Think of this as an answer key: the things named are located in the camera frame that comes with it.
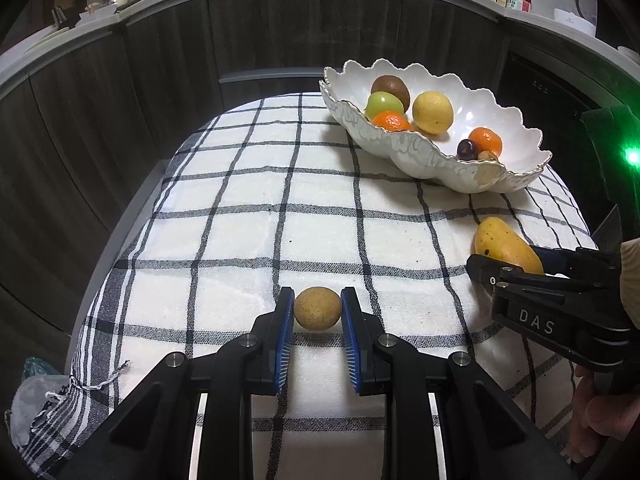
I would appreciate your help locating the yellow lemon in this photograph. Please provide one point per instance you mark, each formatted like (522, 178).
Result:
(433, 112)

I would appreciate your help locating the white black checked cloth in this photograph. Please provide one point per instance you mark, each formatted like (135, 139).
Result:
(250, 200)

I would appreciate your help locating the white scalloped bowl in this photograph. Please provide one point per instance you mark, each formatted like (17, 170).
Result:
(480, 105)

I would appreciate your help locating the small green apple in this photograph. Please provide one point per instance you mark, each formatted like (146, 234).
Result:
(384, 106)

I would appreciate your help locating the clear plastic bag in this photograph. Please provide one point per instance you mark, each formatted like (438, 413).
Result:
(30, 400)

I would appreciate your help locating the dark purple plum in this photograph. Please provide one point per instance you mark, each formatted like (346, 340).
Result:
(466, 149)

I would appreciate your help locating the white electric kettle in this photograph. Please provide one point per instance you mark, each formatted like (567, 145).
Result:
(575, 10)

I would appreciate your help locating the person's right hand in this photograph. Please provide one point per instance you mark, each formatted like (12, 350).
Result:
(600, 415)

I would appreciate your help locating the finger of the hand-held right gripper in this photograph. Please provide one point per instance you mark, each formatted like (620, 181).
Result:
(550, 258)
(520, 277)

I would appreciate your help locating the brown kiwi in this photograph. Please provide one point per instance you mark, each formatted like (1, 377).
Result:
(391, 89)

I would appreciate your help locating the orange tangerine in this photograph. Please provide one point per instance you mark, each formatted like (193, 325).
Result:
(486, 141)
(392, 121)

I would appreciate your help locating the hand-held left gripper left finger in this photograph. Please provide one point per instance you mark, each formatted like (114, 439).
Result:
(282, 340)

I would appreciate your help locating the brown longan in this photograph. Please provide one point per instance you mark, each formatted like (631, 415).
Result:
(487, 156)
(317, 308)

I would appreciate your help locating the dark wood kitchen cabinets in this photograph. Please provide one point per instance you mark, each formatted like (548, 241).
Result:
(250, 25)

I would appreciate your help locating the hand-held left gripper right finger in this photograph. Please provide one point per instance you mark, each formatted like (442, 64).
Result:
(350, 340)

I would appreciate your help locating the yellow mango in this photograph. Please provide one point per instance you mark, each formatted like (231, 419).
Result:
(505, 247)

